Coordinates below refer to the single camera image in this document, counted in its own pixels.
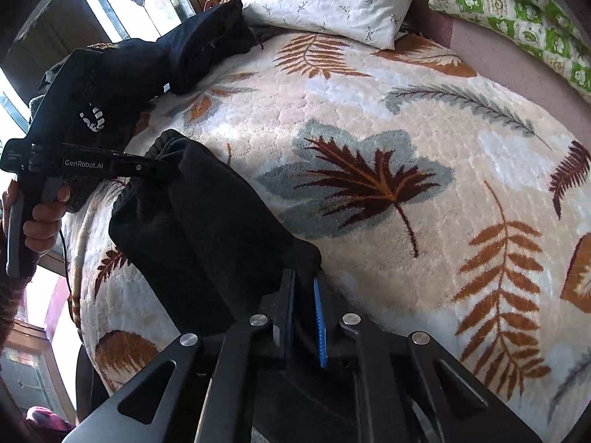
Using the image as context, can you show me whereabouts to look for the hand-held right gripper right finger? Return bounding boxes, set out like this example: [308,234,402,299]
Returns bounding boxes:
[314,277,544,443]

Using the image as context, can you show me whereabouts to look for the white leaf print pillow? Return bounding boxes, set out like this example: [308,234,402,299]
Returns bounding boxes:
[235,0,424,51]

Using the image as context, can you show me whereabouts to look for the person's left hand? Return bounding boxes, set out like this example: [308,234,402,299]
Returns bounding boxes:
[2,179,71,254]

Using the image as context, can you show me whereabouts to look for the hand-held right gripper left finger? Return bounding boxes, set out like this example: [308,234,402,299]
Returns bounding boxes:
[62,268,297,443]

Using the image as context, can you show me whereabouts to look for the person's left forearm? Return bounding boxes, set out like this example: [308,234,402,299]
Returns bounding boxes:
[0,219,38,361]

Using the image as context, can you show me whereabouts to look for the dark pink cloth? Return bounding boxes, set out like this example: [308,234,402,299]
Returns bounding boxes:
[25,405,71,432]

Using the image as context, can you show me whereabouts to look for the green leaf-print pillow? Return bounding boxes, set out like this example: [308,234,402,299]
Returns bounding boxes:
[421,0,591,103]

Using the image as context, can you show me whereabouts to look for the leaf print plush blanket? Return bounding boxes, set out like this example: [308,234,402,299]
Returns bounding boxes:
[62,32,591,443]

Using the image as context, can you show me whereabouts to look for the black pants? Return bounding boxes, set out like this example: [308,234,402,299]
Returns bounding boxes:
[108,129,322,339]

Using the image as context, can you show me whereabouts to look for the dark navy garment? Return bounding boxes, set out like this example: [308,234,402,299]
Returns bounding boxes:
[154,0,256,97]

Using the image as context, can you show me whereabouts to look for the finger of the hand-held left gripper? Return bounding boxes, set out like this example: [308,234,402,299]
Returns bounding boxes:
[110,153,180,182]

